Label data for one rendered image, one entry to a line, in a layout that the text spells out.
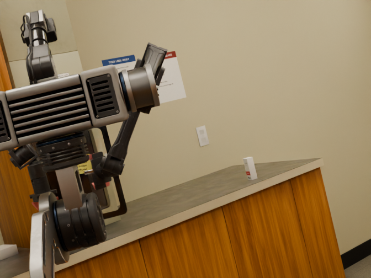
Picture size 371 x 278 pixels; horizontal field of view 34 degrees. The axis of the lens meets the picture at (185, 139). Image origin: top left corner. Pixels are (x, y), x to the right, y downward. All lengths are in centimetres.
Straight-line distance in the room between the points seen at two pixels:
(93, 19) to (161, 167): 88
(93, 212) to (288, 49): 273
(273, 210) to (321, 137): 143
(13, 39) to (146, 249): 101
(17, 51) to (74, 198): 109
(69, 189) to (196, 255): 110
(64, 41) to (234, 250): 119
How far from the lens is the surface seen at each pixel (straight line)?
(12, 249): 261
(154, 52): 215
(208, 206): 263
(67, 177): 165
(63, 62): 268
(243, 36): 390
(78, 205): 166
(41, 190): 219
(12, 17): 264
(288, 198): 300
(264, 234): 289
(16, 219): 271
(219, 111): 366
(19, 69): 259
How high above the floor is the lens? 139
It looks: 4 degrees down
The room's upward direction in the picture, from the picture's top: 14 degrees counter-clockwise
